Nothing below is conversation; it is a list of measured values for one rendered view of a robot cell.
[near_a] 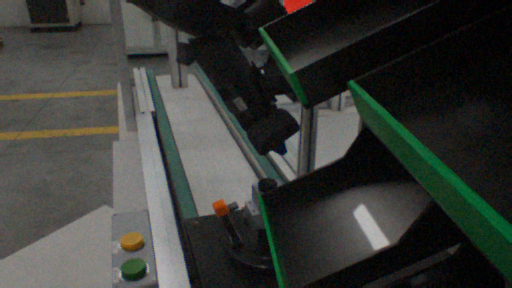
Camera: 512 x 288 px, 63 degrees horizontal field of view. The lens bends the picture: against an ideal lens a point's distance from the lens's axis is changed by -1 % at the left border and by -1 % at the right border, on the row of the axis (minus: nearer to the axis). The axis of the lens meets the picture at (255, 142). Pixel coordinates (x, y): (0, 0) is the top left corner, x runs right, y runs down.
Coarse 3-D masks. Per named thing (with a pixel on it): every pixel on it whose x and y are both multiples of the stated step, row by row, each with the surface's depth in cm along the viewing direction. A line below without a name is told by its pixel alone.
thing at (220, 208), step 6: (216, 204) 64; (222, 204) 64; (234, 204) 65; (216, 210) 64; (222, 210) 64; (228, 210) 65; (234, 210) 65; (222, 216) 65; (228, 216) 65; (228, 222) 66; (228, 228) 66; (234, 228) 66; (234, 234) 67; (234, 240) 67
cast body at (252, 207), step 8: (256, 184) 67; (264, 184) 65; (272, 184) 65; (280, 184) 67; (256, 192) 65; (264, 192) 65; (248, 200) 68; (256, 200) 66; (248, 208) 66; (256, 208) 66; (248, 216) 67; (256, 216) 65; (256, 224) 65
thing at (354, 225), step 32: (352, 160) 41; (384, 160) 41; (288, 192) 41; (320, 192) 41; (352, 192) 39; (384, 192) 37; (416, 192) 35; (288, 224) 39; (320, 224) 37; (352, 224) 35; (384, 224) 34; (416, 224) 28; (448, 224) 29; (288, 256) 36; (320, 256) 34; (352, 256) 33; (384, 256) 29; (416, 256) 30
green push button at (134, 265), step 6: (132, 258) 68; (138, 258) 68; (126, 264) 67; (132, 264) 67; (138, 264) 67; (144, 264) 67; (120, 270) 66; (126, 270) 65; (132, 270) 65; (138, 270) 65; (144, 270) 66; (126, 276) 65; (132, 276) 65; (138, 276) 65
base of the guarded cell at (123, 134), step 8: (120, 88) 181; (120, 96) 172; (136, 96) 171; (120, 104) 163; (136, 104) 163; (120, 112) 156; (136, 112) 156; (320, 112) 156; (328, 112) 156; (336, 112) 156; (344, 112) 156; (352, 112) 156; (120, 120) 149; (120, 128) 143; (120, 136) 137; (128, 136) 137; (136, 136) 137
